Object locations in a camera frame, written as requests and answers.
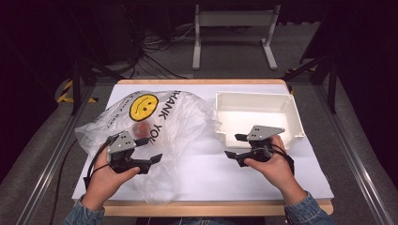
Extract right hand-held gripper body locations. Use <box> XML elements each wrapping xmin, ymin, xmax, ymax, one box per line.
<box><xmin>240</xmin><ymin>125</ymin><xmax>286</xmax><ymax>167</ymax></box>

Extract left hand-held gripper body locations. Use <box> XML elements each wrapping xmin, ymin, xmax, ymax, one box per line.
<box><xmin>106</xmin><ymin>130</ymin><xmax>138</xmax><ymax>175</ymax></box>

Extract white plastic tray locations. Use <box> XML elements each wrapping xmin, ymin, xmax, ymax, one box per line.
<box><xmin>214</xmin><ymin>90</ymin><xmax>306</xmax><ymax>151</ymax></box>

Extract clear smiley-print plastic bag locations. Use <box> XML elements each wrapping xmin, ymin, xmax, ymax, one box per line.
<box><xmin>74</xmin><ymin>89</ymin><xmax>222</xmax><ymax>204</ymax></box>

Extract person's left hand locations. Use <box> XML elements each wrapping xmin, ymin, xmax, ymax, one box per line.
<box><xmin>81</xmin><ymin>142</ymin><xmax>142</xmax><ymax>211</ymax></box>

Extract person's right hand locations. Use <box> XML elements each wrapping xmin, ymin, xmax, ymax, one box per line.
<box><xmin>243</xmin><ymin>134</ymin><xmax>307</xmax><ymax>206</ymax></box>

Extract white table sheet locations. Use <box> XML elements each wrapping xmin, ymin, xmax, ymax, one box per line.
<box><xmin>71</xmin><ymin>83</ymin><xmax>335</xmax><ymax>202</ymax></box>

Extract black metal stand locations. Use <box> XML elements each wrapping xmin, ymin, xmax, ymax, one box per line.
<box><xmin>281</xmin><ymin>52</ymin><xmax>340</xmax><ymax>115</ymax></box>
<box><xmin>69</xmin><ymin>56</ymin><xmax>127</xmax><ymax>117</ymax></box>

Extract person's denim lap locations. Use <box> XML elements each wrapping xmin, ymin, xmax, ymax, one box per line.
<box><xmin>173</xmin><ymin>217</ymin><xmax>234</xmax><ymax>225</ymax></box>

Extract yellow black hazard tape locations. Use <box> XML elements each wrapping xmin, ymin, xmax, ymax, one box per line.
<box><xmin>55</xmin><ymin>79</ymin><xmax>100</xmax><ymax>104</ymax></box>

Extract white metal stand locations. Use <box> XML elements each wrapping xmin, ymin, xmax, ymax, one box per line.
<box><xmin>191</xmin><ymin>4</ymin><xmax>282</xmax><ymax>71</ymax></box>

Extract left hand-held gripper black cable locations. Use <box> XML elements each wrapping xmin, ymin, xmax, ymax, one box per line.
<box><xmin>83</xmin><ymin>134</ymin><xmax>122</xmax><ymax>190</ymax></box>

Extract hand-held gripper black cable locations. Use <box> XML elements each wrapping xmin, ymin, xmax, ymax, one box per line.
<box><xmin>83</xmin><ymin>134</ymin><xmax>122</xmax><ymax>190</ymax></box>
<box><xmin>254</xmin><ymin>144</ymin><xmax>296</xmax><ymax>176</ymax></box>

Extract right hand-held gripper black cable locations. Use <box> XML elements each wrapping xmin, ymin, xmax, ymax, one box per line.
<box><xmin>254</xmin><ymin>144</ymin><xmax>296</xmax><ymax>176</ymax></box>

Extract thin black floor cable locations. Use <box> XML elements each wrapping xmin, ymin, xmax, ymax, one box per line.
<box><xmin>49</xmin><ymin>138</ymin><xmax>78</xmax><ymax>225</ymax></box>

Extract aluminium floor rail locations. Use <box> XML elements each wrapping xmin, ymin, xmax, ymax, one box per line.
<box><xmin>14</xmin><ymin>83</ymin><xmax>98</xmax><ymax>225</ymax></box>
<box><xmin>314</xmin><ymin>83</ymin><xmax>396</xmax><ymax>225</ymax></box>

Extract bundle of floor cables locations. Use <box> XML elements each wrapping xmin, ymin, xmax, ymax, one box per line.
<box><xmin>124</xmin><ymin>23</ymin><xmax>205</xmax><ymax>80</ymax></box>

